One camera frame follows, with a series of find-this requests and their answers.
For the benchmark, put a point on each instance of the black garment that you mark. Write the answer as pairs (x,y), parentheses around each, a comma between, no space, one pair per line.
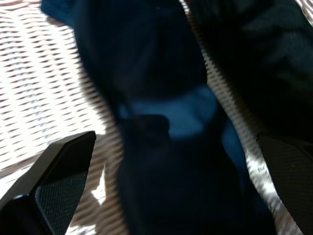
(269,61)

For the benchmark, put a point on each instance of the navy blue garment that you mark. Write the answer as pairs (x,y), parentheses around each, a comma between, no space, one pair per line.
(159,61)

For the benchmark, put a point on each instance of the pale woven laundry basket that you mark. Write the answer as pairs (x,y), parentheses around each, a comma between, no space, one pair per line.
(36,73)

